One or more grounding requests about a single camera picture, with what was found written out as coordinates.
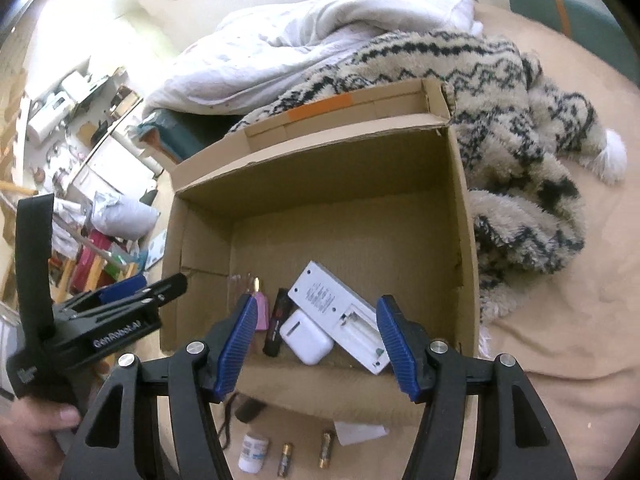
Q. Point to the bathroom scale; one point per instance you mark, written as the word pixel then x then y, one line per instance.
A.
pixel 155 249

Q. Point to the white water heater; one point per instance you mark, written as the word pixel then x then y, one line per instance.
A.
pixel 47 117

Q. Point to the teal footboard cushion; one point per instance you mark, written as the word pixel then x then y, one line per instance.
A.
pixel 190 135

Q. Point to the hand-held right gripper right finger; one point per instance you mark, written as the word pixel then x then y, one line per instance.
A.
pixel 400 350

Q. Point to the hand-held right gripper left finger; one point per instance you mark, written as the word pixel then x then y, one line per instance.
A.
pixel 232 355

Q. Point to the gold battery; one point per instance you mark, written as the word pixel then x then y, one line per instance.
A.
pixel 286 459
pixel 326 450

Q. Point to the person's left hand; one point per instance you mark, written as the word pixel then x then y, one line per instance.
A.
pixel 30 430

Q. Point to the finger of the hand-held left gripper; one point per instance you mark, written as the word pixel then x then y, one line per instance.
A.
pixel 122 288
pixel 167 287

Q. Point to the small white box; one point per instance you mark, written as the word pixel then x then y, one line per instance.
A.
pixel 360 432

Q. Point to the pink lip gloss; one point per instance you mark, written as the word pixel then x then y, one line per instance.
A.
pixel 260 312

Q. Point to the black lipstick tube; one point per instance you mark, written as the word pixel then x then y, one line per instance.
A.
pixel 276 325

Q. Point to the white kitchen base cabinet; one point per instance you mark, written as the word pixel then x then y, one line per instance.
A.
pixel 110 170

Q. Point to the small white bottle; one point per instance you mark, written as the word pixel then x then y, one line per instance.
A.
pixel 252 452

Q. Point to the white remote control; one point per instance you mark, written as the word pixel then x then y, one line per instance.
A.
pixel 325 300

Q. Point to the teal headboard cushion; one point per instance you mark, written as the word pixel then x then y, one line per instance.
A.
pixel 590 25

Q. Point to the grey plastic bag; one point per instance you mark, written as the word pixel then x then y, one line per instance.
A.
pixel 130 217

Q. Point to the white duvet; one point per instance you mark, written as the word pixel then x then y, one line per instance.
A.
pixel 300 45

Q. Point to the brown cardboard box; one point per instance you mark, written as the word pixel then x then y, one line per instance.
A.
pixel 325 210

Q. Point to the patterned fuzzy blanket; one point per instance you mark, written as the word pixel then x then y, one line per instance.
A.
pixel 505 110

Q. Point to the white earbuds case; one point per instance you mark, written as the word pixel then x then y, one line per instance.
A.
pixel 305 337

